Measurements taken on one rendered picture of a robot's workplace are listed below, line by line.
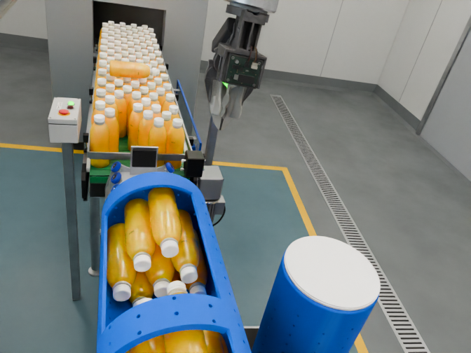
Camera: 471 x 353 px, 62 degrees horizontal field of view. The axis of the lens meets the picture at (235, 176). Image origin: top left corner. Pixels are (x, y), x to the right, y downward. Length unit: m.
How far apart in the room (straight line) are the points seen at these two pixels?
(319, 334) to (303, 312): 0.08
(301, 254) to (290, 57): 4.94
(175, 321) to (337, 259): 0.64
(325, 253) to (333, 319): 0.20
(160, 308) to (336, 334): 0.59
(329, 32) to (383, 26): 0.79
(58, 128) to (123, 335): 1.02
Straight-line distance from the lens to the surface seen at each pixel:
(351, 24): 6.11
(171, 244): 0.90
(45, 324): 2.27
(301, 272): 1.13
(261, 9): 0.66
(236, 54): 0.65
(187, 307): 0.72
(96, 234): 2.24
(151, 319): 0.72
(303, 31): 5.90
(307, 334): 1.17
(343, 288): 1.14
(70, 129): 1.60
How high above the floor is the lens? 1.80
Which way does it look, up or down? 32 degrees down
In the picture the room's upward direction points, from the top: 12 degrees clockwise
